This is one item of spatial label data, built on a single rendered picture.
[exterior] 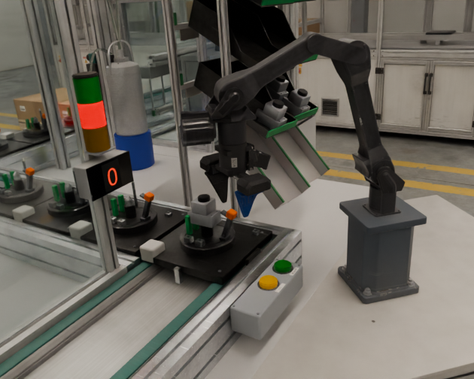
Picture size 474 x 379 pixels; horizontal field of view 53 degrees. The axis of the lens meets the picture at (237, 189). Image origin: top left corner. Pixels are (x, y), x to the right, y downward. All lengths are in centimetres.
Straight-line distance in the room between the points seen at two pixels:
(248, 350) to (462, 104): 426
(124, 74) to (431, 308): 140
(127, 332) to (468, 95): 438
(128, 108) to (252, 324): 125
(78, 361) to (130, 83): 126
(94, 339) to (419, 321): 69
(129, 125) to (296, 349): 128
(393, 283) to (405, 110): 405
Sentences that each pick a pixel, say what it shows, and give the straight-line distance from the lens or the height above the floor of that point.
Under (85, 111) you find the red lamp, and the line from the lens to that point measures 99.
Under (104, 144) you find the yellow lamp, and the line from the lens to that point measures 101.
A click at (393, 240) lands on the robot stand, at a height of 101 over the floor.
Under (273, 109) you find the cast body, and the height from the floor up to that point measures 126.
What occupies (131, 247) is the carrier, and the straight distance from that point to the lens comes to 123.
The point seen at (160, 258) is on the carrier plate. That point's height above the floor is 97.
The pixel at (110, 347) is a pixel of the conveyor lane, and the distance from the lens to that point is 102.
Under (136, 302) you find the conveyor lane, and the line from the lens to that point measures 112.
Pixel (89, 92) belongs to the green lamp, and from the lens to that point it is 99.
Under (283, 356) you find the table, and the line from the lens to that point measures 103.
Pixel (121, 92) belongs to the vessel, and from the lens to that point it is 200.
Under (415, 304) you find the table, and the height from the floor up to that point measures 86.
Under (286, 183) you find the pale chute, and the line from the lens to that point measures 138.
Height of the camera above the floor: 155
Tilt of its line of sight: 23 degrees down
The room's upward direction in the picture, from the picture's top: 4 degrees counter-clockwise
